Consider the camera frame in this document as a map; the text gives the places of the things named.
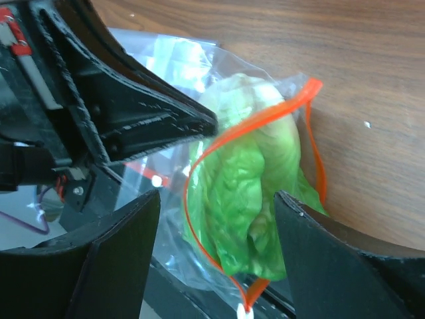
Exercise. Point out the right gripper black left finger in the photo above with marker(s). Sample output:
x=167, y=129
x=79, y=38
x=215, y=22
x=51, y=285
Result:
x=96, y=271

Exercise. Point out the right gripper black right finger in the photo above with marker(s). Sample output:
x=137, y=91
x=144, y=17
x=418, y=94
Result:
x=335, y=271

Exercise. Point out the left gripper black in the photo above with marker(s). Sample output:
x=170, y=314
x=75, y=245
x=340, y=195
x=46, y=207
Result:
x=120, y=109

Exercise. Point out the toy napa cabbage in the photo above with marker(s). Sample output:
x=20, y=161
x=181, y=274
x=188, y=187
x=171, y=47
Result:
x=230, y=198

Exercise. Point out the zip bag red zipper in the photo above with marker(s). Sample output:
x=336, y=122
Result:
x=243, y=97

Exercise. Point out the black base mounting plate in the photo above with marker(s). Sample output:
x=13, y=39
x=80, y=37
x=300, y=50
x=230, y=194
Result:
x=179, y=285

